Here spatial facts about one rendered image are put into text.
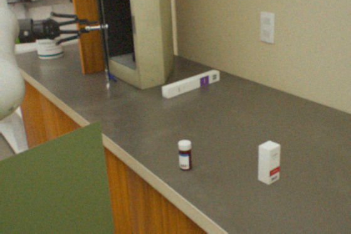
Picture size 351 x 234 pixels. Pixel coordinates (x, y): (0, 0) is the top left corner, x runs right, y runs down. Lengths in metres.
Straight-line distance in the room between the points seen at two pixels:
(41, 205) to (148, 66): 1.02
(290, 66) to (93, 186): 1.02
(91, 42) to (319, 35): 0.99
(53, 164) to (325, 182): 0.64
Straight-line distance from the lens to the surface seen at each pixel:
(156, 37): 1.71
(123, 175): 1.39
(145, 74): 1.72
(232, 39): 1.88
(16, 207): 0.78
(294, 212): 0.99
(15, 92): 0.89
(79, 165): 0.82
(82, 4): 1.96
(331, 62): 1.55
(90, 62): 2.01
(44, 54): 2.35
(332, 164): 1.19
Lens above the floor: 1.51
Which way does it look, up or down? 21 degrees down
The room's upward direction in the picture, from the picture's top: 3 degrees counter-clockwise
